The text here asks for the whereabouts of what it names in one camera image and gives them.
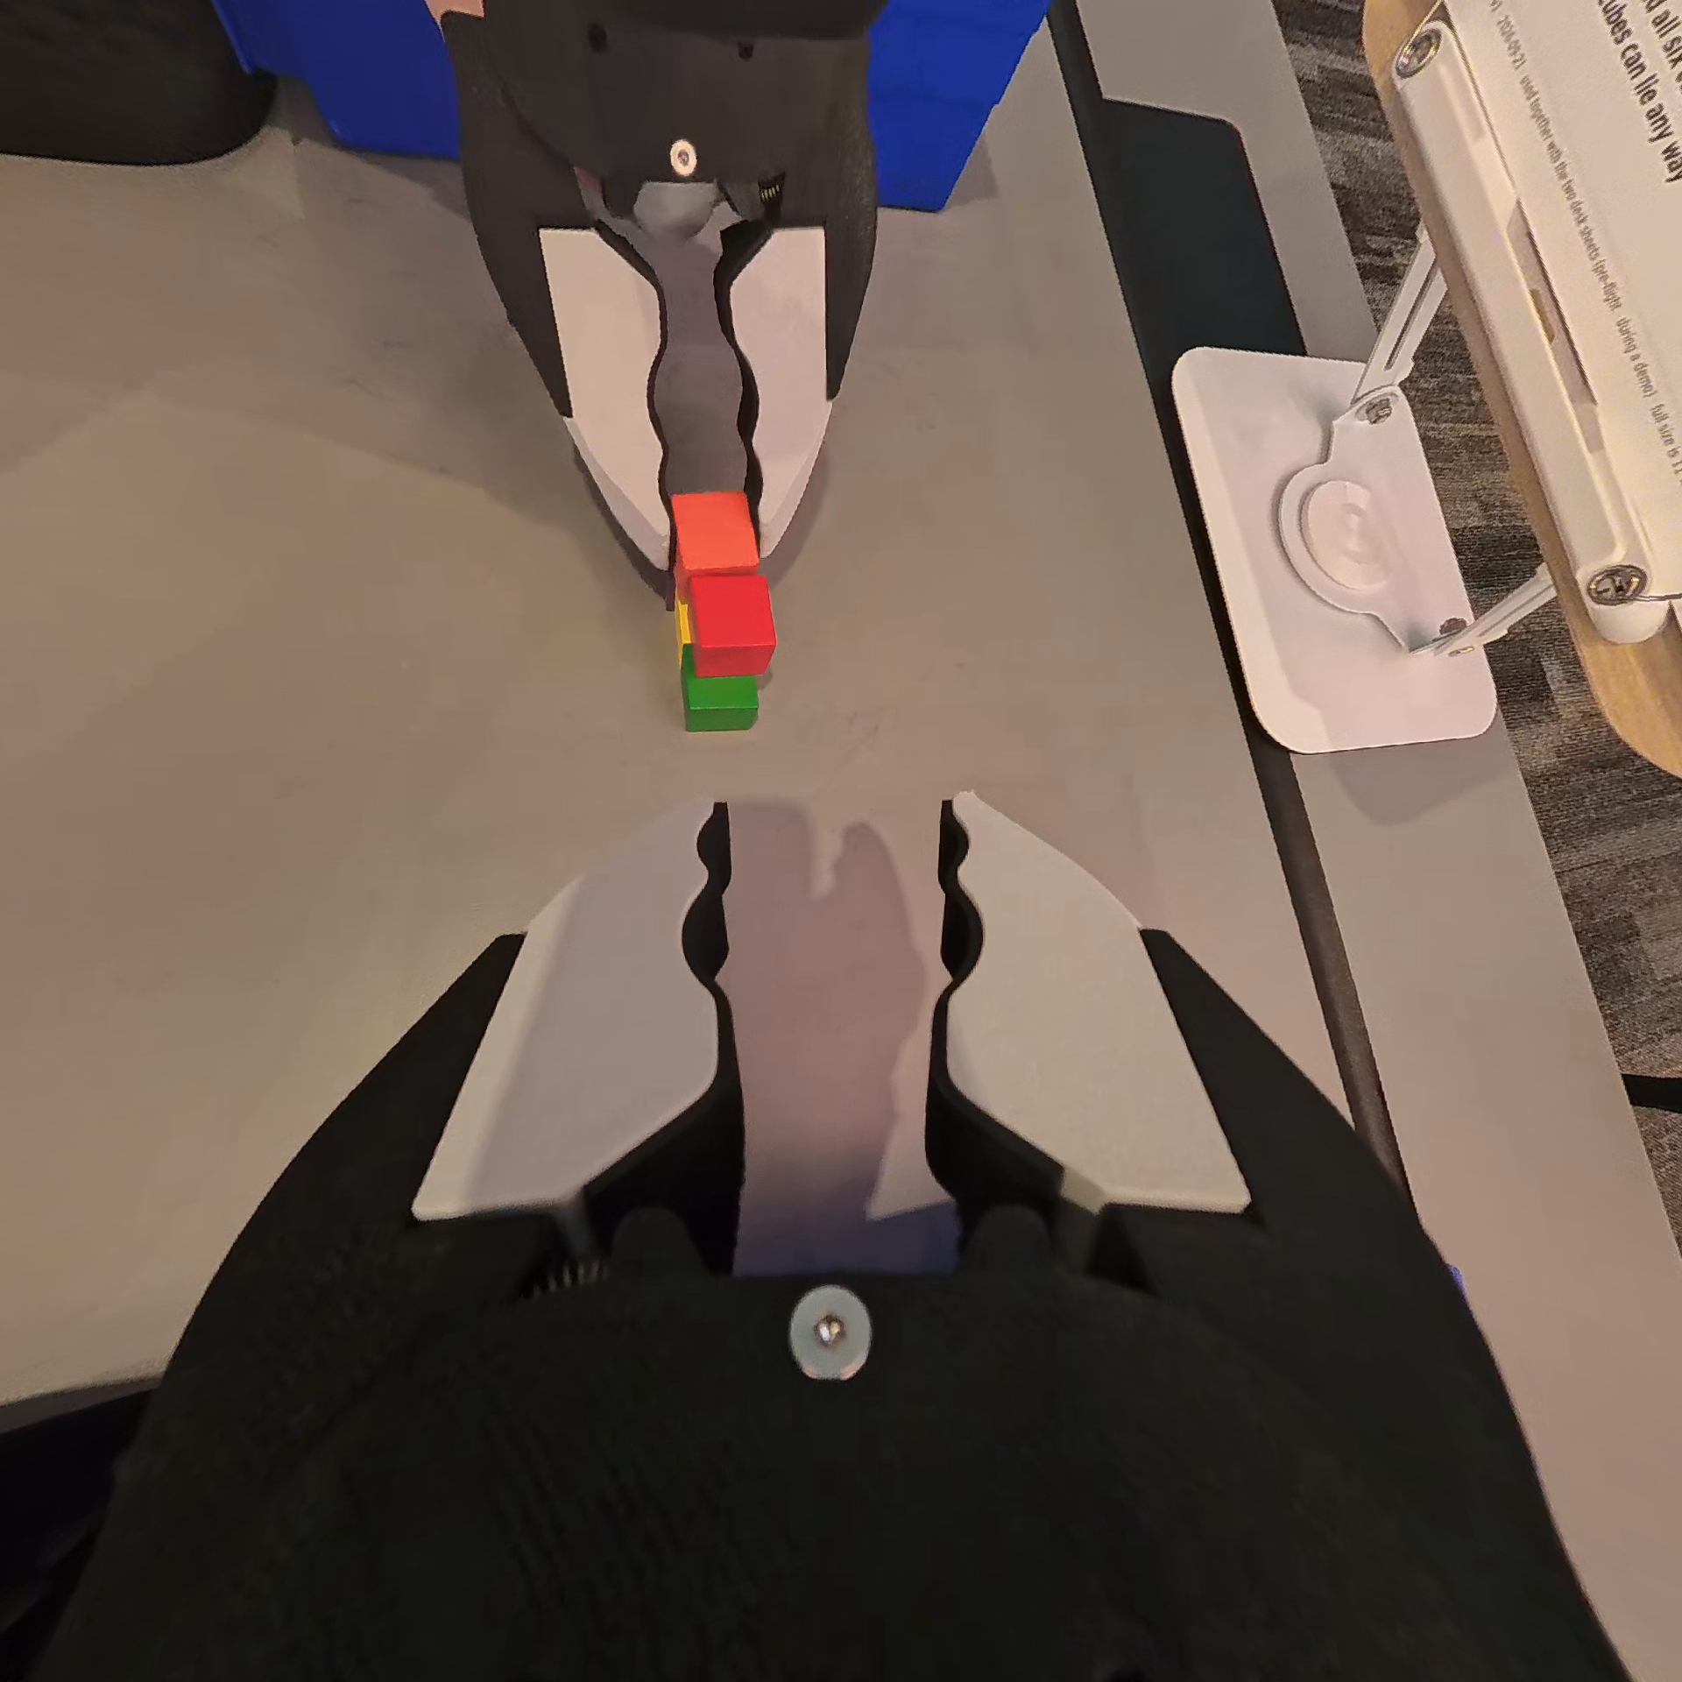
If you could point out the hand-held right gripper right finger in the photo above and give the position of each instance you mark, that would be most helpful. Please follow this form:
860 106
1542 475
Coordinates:
1090 1052

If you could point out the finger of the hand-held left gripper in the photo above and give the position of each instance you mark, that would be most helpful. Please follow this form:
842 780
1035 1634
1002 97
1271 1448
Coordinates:
790 340
598 355

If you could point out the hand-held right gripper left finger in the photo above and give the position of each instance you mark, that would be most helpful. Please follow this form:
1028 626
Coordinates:
580 1052

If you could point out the orange wooden cube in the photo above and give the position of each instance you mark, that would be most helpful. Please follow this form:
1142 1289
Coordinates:
713 528

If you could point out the red wooden cube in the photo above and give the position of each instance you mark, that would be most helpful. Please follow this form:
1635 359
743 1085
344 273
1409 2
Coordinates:
732 615

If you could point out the blue plastic storage bin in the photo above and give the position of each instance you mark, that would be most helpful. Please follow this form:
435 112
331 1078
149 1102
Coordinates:
946 105

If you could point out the yellow wooden cube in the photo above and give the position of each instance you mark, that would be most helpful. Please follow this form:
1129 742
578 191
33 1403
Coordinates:
681 634

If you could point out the green wooden cube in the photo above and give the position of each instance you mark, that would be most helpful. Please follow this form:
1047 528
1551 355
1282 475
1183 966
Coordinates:
719 701

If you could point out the printed instruction sheet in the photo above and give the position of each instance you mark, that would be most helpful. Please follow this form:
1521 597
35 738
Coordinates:
1617 131

